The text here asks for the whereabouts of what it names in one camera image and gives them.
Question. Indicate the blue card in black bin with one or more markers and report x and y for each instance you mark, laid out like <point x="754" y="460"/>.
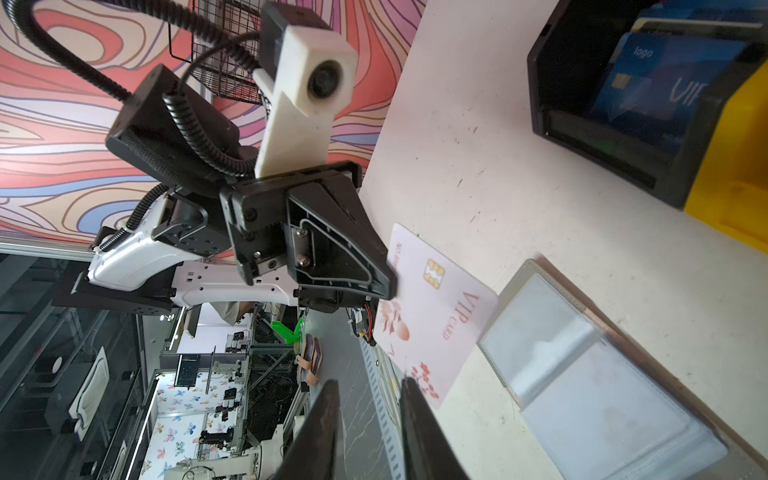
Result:
<point x="654" y="81"/>

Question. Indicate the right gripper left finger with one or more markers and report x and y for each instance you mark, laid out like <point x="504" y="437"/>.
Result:
<point x="312" y="454"/>

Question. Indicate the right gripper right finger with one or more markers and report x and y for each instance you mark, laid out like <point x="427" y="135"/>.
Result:
<point x="427" y="452"/>

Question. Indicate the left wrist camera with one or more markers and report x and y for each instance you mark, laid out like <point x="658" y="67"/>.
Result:
<point x="307" y="76"/>

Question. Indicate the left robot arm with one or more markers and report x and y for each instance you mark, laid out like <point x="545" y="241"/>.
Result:
<point x="174" y="250"/>

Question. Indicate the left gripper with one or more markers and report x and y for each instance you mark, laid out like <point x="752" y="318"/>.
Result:
<point x="332" y="245"/>

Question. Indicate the yellow storage bin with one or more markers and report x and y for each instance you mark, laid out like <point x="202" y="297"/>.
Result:
<point x="730" y="191"/>

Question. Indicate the black storage bin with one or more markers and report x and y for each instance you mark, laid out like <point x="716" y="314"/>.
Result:
<point x="569" y="59"/>

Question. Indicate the black wire basket left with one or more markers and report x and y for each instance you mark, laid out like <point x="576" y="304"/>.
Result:
<point x="219" y="74"/>

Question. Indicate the grey card holder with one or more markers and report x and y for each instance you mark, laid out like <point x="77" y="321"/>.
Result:
<point x="597" y="403"/>

